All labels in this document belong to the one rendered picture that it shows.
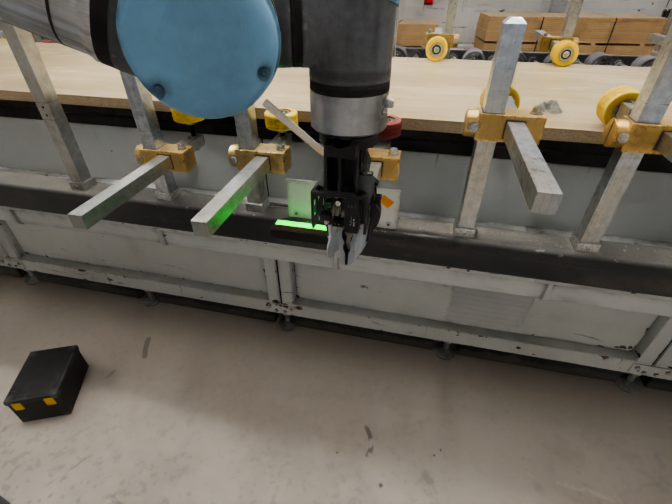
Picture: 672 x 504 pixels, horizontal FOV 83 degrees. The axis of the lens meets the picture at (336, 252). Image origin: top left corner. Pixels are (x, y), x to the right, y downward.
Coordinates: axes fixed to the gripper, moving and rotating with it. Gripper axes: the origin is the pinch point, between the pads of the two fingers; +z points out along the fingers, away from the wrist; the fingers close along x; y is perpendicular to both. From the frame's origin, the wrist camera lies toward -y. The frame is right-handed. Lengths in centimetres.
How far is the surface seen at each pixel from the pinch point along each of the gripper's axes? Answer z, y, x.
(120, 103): -7, -45, -74
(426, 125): -7.2, -45.6, 9.1
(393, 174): -1.8, -28.0, 3.8
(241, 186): -2.5, -13.4, -23.7
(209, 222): -1.9, -0.7, -23.6
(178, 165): 1, -28, -47
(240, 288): 65, -55, -54
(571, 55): -14, -118, 56
